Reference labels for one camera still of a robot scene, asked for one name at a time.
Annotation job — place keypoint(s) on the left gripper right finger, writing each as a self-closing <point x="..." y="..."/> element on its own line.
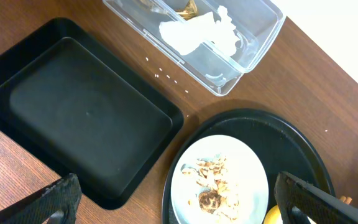
<point x="301" y="202"/>

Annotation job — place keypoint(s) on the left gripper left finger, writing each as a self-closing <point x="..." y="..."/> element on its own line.
<point x="55" y="203"/>

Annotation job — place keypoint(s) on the yellow bowl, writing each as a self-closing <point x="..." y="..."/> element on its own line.
<point x="273" y="216"/>

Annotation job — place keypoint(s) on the grey plate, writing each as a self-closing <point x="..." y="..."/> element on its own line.
<point x="244" y="166"/>

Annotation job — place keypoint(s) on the white napkin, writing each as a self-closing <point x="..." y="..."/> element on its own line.
<point x="188" y="36"/>

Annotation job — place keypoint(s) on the clear plastic waste bin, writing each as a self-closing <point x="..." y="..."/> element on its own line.
<point x="258" y="22"/>

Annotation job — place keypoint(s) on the round black serving tray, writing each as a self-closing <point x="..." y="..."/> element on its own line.
<point x="279" y="145"/>

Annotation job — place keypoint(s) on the black rectangular tray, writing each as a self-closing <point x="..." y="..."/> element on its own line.
<point x="70" y="102"/>

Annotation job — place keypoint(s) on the food scraps pile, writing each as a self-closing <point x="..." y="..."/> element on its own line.
<point x="219" y="196"/>

